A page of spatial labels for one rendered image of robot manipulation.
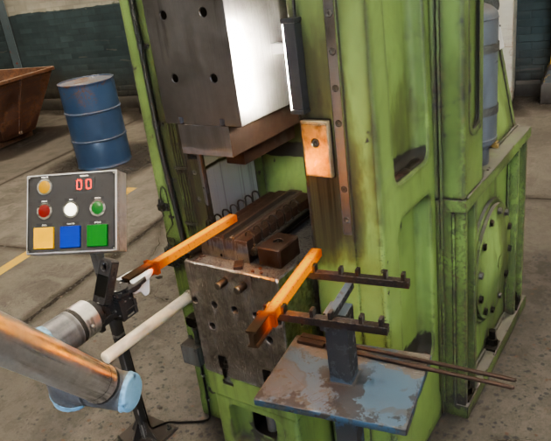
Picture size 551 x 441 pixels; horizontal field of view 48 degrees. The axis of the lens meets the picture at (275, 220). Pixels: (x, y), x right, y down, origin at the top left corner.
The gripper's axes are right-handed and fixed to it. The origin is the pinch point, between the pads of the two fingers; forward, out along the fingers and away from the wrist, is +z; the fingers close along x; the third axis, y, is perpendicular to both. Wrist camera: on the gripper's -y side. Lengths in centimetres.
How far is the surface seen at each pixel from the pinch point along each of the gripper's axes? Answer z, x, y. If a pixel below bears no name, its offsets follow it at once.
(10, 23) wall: 497, -767, -26
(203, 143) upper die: 38.9, -6.6, -21.8
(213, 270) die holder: 32.0, -6.7, 19.1
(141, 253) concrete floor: 162, -198, 110
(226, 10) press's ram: 41, 10, -59
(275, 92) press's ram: 58, 9, -32
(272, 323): -0.8, 40.0, 7.0
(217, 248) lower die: 38.1, -9.0, 14.2
